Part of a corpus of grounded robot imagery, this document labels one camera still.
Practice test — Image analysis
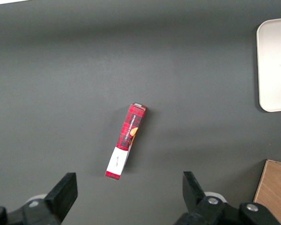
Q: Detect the wooden drawer cabinet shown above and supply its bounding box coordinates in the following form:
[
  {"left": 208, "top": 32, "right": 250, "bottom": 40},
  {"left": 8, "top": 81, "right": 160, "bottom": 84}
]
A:
[{"left": 252, "top": 159, "right": 281, "bottom": 225}]

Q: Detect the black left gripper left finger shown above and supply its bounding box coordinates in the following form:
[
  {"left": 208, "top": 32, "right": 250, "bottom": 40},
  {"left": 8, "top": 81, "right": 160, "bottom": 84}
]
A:
[{"left": 0, "top": 172, "right": 79, "bottom": 225}]

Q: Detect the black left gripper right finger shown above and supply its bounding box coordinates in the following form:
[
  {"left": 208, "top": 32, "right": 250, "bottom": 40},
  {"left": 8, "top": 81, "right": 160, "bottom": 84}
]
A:
[{"left": 175, "top": 171, "right": 281, "bottom": 225}]

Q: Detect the beige rectangular tray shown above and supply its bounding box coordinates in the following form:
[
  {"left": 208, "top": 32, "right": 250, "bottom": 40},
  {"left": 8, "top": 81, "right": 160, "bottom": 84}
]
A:
[{"left": 256, "top": 16, "right": 281, "bottom": 113}]

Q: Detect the red plaid cookie box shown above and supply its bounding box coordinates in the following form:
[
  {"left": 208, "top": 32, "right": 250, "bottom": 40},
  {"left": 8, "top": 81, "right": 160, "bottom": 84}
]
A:
[{"left": 104, "top": 102, "right": 148, "bottom": 182}]

